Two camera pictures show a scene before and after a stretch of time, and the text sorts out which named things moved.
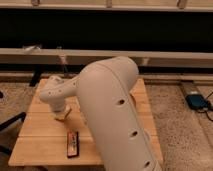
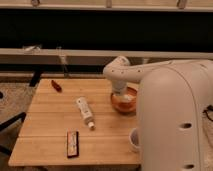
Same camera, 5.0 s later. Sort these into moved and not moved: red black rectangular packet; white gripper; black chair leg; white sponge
Moved: white gripper; white sponge
Not moved: black chair leg; red black rectangular packet
